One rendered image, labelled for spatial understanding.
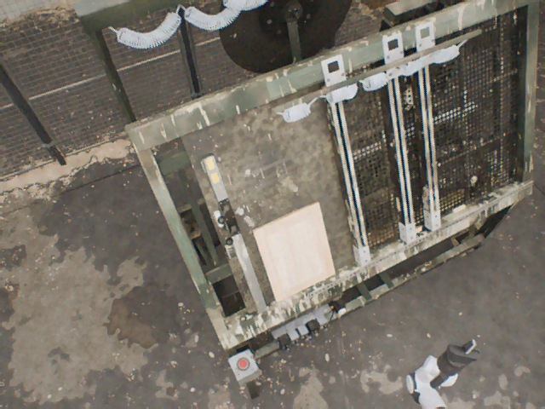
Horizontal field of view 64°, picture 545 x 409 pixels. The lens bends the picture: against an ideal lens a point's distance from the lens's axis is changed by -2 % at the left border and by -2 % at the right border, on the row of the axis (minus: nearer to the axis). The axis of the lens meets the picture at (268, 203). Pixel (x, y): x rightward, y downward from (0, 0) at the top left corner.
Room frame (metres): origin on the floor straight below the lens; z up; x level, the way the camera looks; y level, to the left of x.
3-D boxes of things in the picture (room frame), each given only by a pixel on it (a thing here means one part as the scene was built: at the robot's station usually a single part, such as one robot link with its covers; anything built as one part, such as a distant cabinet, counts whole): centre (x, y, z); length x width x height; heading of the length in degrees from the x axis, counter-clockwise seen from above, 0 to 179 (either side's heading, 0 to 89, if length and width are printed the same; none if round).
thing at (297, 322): (0.74, -0.20, 0.69); 0.50 x 0.14 x 0.24; 114
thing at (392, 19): (2.20, -1.04, 1.38); 0.70 x 0.15 x 0.85; 114
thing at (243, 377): (0.50, 0.18, 0.84); 0.12 x 0.12 x 0.18; 24
